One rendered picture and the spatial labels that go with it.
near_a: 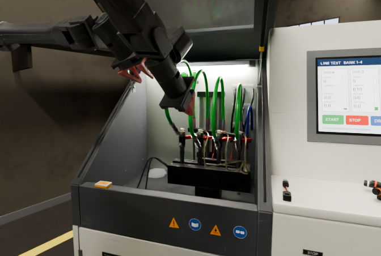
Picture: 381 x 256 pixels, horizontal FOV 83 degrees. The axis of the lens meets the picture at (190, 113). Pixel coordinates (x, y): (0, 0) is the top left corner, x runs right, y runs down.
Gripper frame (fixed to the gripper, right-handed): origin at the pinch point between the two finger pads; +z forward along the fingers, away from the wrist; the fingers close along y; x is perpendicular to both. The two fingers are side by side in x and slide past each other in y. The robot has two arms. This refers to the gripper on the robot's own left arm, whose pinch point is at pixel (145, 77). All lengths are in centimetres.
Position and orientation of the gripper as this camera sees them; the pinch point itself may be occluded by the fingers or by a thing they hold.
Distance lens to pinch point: 70.4
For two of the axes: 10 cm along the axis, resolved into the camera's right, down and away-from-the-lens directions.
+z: 4.7, 6.5, 6.0
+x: -1.8, 7.4, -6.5
